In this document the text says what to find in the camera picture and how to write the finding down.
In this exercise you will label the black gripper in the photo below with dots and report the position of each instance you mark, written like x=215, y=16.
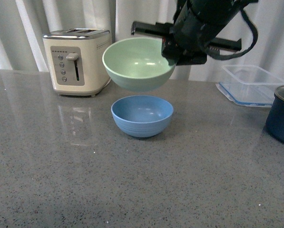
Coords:
x=172, y=50

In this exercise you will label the green bowl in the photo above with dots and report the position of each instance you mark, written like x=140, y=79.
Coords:
x=136, y=64

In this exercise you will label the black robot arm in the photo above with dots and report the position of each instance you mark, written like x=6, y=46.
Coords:
x=192, y=37

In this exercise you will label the blue bowl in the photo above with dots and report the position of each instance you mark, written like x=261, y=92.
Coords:
x=142, y=115

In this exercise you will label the clear plastic container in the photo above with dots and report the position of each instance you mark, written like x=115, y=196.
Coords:
x=249, y=85

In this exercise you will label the blue saucepan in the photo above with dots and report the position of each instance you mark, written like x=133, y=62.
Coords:
x=275, y=120

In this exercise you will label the cream toaster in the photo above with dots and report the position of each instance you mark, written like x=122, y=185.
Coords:
x=75, y=60

